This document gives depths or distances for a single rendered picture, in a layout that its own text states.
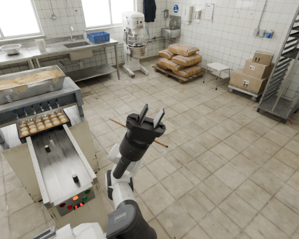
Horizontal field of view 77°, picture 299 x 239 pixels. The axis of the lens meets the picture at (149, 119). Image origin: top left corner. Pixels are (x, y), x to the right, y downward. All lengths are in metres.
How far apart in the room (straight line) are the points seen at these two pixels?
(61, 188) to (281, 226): 2.04
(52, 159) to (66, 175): 0.22
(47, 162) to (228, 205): 1.82
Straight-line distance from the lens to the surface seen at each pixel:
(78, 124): 1.91
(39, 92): 1.76
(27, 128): 1.93
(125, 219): 0.69
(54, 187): 1.45
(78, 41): 4.71
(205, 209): 2.26
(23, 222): 2.46
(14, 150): 1.93
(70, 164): 1.54
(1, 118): 1.85
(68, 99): 1.85
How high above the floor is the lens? 1.92
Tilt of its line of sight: 36 degrees down
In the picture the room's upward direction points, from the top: straight up
